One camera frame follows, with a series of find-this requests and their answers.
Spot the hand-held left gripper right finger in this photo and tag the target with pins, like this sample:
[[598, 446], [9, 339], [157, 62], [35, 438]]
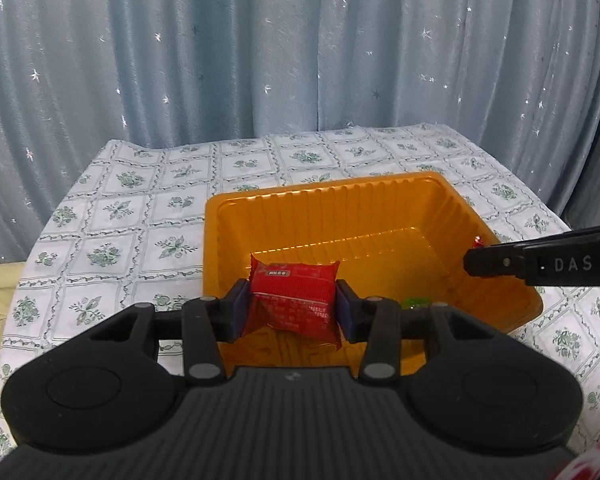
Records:
[[344, 310]]

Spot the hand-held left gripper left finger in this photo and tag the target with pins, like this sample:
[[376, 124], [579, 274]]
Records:
[[240, 310]]

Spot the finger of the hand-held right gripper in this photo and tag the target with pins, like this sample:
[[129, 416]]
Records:
[[495, 262]]

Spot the small red candy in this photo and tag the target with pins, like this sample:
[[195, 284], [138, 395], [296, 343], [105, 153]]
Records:
[[477, 242]]

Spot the red snack packet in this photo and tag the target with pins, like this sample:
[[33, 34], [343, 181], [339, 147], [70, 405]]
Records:
[[290, 300]]

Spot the orange plastic tray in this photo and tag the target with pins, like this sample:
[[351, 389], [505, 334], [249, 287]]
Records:
[[330, 220]]

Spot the green wrapped candy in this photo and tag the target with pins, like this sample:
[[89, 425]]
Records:
[[416, 303]]

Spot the floral checked tablecloth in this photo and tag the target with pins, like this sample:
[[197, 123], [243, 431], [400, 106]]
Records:
[[130, 210]]

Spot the red white printed cloth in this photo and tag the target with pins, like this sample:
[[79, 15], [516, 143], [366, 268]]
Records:
[[592, 465]]

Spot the blue star-print curtain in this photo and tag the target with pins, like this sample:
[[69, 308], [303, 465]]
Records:
[[280, 35]]

